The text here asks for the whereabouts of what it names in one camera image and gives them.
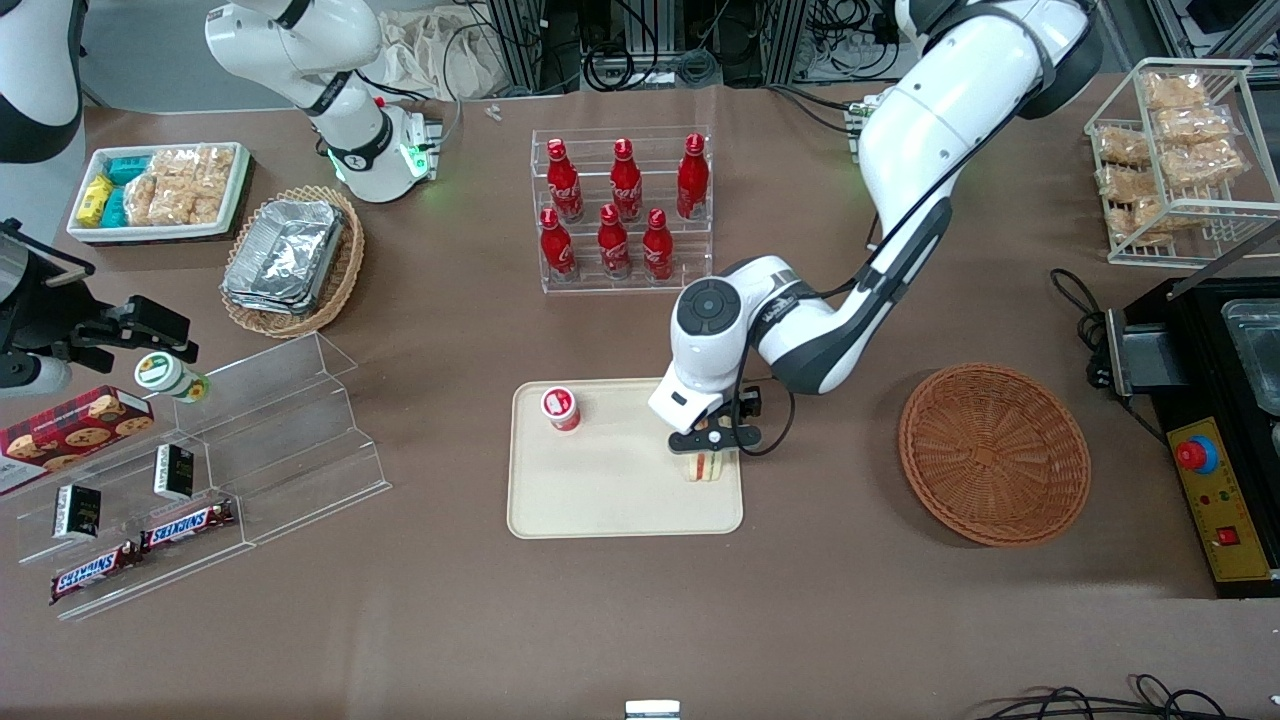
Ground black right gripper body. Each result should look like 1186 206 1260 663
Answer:
0 222 113 363

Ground triangular sandwich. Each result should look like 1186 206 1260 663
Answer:
679 447 742 486

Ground white rectangular snack tray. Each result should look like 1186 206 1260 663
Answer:
67 142 252 245

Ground beige plastic serving tray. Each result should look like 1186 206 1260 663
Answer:
506 375 745 540

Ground oval wicker basket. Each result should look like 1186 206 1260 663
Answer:
219 184 366 340

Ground round brown wicker basket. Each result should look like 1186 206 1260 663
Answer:
897 362 1092 548

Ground green white cup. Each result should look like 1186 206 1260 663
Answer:
134 351 212 405

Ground red tartan cookie box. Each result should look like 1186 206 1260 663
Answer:
0 385 157 497

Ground yellow snack packet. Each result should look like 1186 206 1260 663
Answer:
77 174 114 227

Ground small black carton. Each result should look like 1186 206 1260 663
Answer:
51 483 103 543
152 444 196 502

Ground red white yogurt cup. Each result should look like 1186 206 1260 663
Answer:
540 385 583 433

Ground stacked aluminium foil trays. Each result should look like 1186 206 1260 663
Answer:
221 199 347 317

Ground clear acrylic step shelf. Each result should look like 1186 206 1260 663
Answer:
0 331 392 624

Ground Snickers chocolate bar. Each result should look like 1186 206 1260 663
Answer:
139 498 238 554
49 540 142 607

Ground clear acrylic bottle rack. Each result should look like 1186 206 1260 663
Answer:
529 124 714 295

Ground red cola bottle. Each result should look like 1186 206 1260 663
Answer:
539 207 577 282
597 204 633 280
676 133 710 221
546 138 585 224
609 138 644 223
641 208 675 282

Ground beige cloth bag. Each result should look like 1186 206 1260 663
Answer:
374 6 507 102

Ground grey metal box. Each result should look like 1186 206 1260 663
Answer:
1104 304 1192 400

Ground black machine housing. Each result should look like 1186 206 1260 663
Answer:
1104 274 1280 601

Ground yellow emergency stop panel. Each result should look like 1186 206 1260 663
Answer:
1167 416 1277 584

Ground grey metal bar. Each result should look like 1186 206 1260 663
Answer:
1164 221 1280 302

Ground steel container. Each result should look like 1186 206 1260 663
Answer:
1221 297 1280 417

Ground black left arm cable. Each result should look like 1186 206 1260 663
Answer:
733 28 1063 459

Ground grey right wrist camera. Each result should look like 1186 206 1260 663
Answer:
0 354 74 399

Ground black base cables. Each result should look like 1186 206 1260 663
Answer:
768 84 873 137

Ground black power cable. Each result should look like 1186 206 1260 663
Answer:
1049 267 1173 447

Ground black coiled cable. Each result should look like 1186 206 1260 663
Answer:
583 42 638 93

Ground black floor cables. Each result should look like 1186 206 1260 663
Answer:
972 673 1280 720

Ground white wire basket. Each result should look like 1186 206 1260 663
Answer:
1084 57 1280 268

